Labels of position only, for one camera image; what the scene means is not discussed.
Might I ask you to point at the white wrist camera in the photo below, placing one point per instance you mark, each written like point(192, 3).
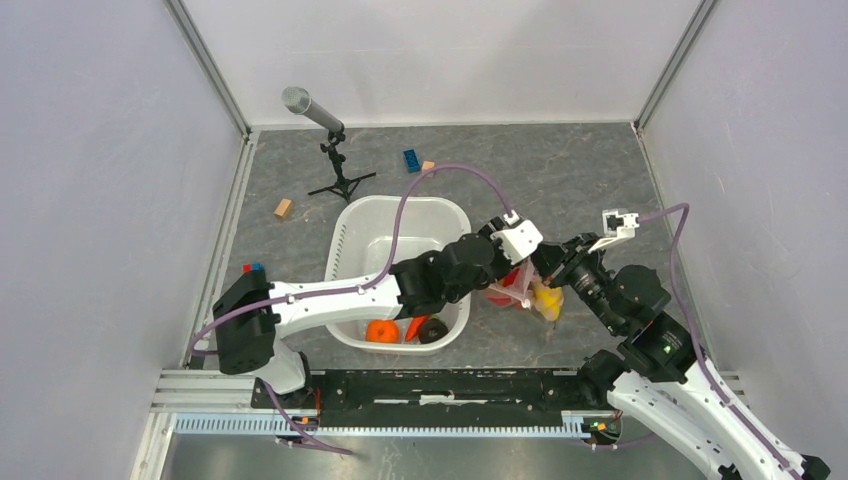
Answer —
point(619, 226)
point(518, 239)

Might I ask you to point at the dark avocado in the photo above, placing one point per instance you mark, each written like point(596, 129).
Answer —
point(432, 330)

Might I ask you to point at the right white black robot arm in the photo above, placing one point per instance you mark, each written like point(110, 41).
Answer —
point(661, 375)

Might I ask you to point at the grey microphone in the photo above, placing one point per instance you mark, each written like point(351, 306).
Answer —
point(298, 101)

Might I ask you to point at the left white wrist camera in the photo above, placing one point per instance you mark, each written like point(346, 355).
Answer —
point(518, 239)

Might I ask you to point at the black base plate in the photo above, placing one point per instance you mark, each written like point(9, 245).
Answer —
point(519, 397)

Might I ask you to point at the white plastic basket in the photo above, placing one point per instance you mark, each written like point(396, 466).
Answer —
point(361, 244)

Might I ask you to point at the red bell pepper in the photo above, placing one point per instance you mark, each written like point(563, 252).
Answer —
point(511, 291)

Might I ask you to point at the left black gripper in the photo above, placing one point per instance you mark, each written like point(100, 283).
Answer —
point(504, 263)

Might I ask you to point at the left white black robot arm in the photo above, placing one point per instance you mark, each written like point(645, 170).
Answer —
point(255, 316)

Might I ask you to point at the wooden block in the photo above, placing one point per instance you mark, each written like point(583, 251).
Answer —
point(283, 209)

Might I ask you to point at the clear zip top bag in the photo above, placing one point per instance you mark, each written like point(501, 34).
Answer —
point(533, 274)

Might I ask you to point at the small wooden cube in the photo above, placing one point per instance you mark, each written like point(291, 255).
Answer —
point(428, 166)

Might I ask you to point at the red blue toy brick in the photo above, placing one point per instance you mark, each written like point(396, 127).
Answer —
point(252, 267)

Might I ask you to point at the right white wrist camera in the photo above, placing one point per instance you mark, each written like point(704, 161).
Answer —
point(619, 226)

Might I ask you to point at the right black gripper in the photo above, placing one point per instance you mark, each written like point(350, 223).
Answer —
point(554, 261)

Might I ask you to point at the orange tangerine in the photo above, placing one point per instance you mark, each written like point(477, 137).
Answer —
point(383, 331)

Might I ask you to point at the yellow pear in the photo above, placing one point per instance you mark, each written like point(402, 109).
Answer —
point(547, 301)

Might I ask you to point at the orange carrot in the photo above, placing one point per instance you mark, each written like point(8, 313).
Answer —
point(414, 328)

